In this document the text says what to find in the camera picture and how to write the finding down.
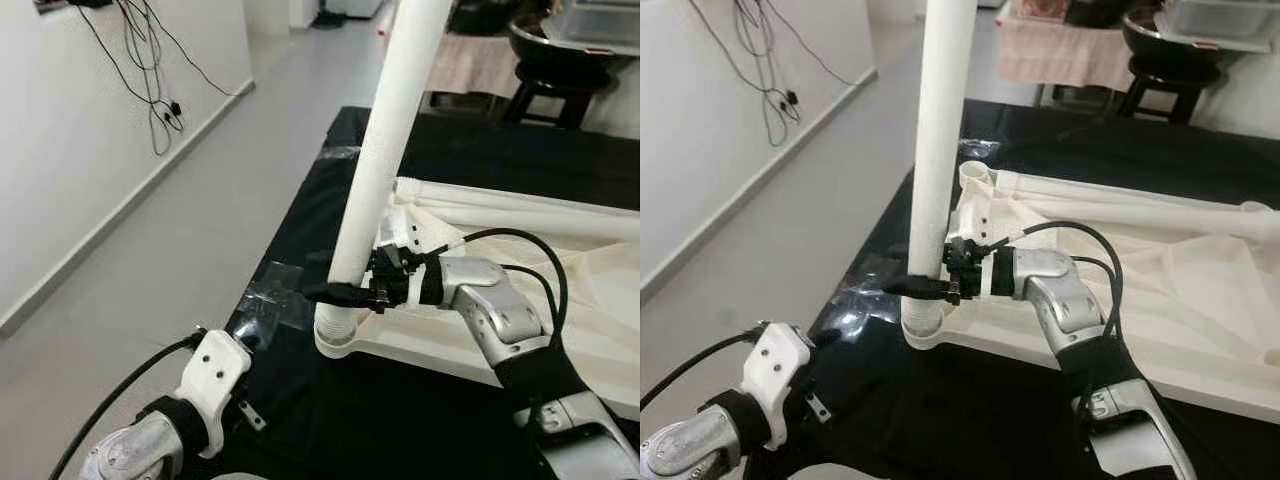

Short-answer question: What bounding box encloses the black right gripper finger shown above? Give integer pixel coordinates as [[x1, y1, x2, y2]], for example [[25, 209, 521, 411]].
[[302, 283, 379, 306], [880, 278, 949, 301]]

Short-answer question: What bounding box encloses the clear plastic wrap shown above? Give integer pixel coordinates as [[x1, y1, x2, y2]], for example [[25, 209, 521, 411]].
[[832, 250, 916, 339], [240, 258, 333, 333]]

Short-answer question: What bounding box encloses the white plastic table top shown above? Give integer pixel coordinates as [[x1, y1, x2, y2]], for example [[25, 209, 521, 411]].
[[313, 175, 641, 421], [900, 160, 1280, 426]]

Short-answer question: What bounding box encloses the pink towel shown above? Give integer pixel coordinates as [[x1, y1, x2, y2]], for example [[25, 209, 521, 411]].
[[998, 15, 1136, 91], [425, 35, 521, 98]]

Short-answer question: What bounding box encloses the black stool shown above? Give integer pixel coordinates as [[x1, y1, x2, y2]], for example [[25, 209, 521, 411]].
[[1112, 15, 1229, 126], [500, 20, 616, 129]]

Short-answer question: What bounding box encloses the translucent storage box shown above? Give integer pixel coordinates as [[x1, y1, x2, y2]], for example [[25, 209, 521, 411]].
[[1165, 0, 1280, 46], [543, 0, 641, 49]]

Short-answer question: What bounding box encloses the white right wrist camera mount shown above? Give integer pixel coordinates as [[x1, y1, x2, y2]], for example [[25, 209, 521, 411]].
[[945, 212, 1017, 301], [375, 205, 446, 311]]

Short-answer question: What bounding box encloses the black wall cable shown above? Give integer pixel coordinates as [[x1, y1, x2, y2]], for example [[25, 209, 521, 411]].
[[75, 0, 241, 159], [685, 0, 861, 149]]

